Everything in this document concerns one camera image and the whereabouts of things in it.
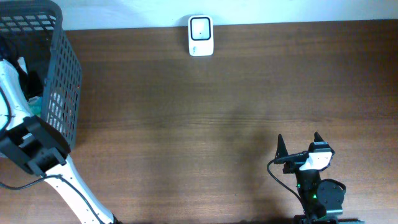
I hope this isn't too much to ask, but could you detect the dark grey plastic basket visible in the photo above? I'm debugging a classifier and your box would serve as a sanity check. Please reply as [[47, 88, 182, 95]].
[[1, 1, 83, 148]]

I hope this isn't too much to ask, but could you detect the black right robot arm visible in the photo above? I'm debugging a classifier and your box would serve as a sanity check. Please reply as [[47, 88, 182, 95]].
[[267, 132, 363, 224]]

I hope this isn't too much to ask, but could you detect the small green tissue pack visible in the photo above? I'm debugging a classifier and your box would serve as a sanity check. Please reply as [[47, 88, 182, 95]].
[[28, 96, 42, 117]]

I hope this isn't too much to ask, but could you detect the white barcode scanner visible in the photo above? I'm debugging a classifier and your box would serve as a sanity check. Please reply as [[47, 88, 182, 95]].
[[188, 15, 214, 57]]

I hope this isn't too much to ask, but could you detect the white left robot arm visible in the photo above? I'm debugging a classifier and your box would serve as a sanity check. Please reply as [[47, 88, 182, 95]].
[[1, 57, 118, 223]]

